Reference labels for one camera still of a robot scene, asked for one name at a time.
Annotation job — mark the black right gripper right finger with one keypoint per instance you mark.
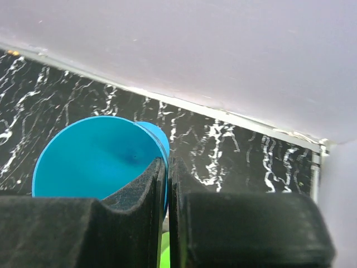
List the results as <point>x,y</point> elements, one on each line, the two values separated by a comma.
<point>236,229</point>

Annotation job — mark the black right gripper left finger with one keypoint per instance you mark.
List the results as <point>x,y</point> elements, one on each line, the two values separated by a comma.
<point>123,230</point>

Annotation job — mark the blue plastic wine glass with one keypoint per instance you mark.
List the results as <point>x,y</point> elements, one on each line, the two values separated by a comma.
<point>96,156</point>

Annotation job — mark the green plastic wine glass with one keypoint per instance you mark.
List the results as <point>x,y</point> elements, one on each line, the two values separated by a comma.
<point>165,250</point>

